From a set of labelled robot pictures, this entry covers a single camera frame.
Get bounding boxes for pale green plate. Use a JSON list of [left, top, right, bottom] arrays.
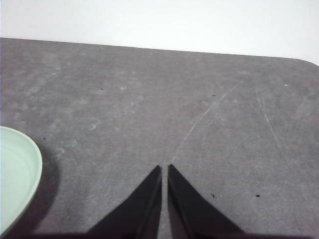
[[0, 126, 43, 234]]

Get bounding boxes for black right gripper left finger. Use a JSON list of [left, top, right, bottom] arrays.
[[84, 165, 162, 239]]

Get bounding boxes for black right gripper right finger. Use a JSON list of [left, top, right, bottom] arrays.
[[167, 164, 246, 239]]

